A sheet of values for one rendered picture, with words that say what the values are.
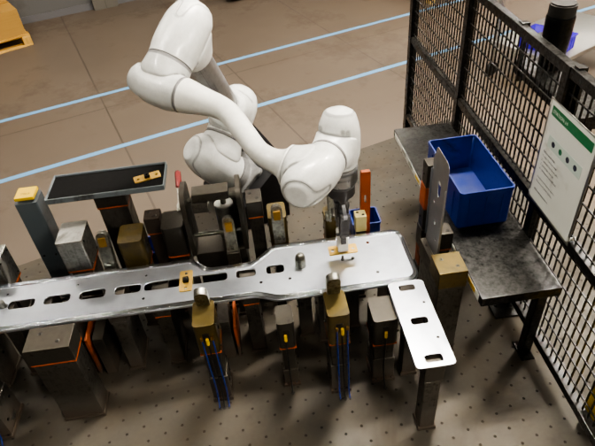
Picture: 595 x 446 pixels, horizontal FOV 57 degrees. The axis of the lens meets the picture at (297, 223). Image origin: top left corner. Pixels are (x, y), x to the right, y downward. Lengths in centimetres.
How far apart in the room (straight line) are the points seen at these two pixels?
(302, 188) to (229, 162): 96
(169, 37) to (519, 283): 116
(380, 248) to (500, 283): 36
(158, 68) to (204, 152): 57
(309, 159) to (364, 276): 48
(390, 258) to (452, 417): 47
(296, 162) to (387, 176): 130
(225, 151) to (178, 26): 64
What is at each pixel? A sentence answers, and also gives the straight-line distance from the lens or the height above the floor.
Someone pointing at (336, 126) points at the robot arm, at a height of 148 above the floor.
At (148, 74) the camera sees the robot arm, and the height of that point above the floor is 152.
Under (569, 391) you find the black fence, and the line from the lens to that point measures 174.
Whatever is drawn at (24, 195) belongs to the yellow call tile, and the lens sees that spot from 193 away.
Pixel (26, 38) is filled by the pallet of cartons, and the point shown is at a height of 8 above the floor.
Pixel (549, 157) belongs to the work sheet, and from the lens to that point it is 158.
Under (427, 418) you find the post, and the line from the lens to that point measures 161.
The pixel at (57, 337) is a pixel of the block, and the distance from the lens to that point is 160.
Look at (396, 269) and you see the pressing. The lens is 161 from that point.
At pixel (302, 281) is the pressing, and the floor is 100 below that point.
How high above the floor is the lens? 213
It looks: 40 degrees down
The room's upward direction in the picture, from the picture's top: 5 degrees counter-clockwise
